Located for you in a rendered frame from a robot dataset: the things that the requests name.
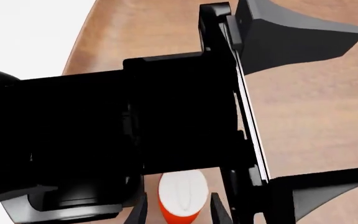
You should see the red ketchup bottle white cap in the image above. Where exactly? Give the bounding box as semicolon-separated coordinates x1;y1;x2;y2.
157;169;209;224

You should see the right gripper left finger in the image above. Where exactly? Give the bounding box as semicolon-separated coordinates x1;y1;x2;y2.
125;192;149;224

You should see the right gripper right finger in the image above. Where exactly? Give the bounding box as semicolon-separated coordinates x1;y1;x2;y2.
210;192;233;224

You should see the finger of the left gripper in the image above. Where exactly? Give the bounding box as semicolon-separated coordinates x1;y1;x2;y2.
227;0;358;76
261;164;358;224

